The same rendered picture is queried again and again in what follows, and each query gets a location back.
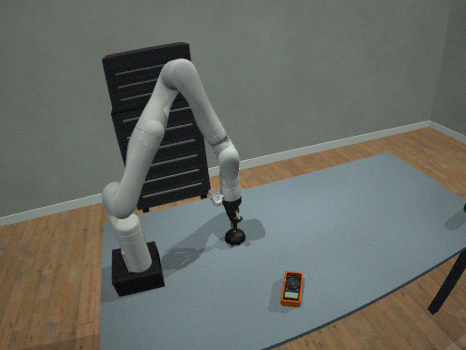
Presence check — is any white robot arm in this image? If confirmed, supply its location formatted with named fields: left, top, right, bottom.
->
left=102, top=59, right=241, bottom=273

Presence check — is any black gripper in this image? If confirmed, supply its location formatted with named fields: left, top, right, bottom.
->
left=222, top=197, right=243, bottom=229

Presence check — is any orange digital multimeter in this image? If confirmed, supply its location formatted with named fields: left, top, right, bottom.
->
left=281, top=271, right=303, bottom=307

